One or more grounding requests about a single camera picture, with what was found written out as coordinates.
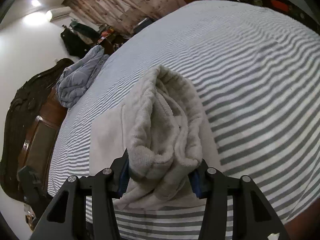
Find dark wooden headboard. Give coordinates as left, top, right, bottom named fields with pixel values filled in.
left=0, top=57, right=75, bottom=202

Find light grey fleece pants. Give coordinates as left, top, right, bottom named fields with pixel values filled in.
left=89, top=66, right=221, bottom=210

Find white air conditioner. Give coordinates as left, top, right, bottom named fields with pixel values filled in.
left=46, top=7, right=72, bottom=22

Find pink patterned curtain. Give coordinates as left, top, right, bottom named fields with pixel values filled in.
left=63, top=0, right=186, bottom=35

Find grey striped bed sheet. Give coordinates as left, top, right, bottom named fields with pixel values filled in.
left=47, top=0, right=320, bottom=240

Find grey folded quilt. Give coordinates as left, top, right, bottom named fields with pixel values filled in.
left=55, top=45, right=109, bottom=108

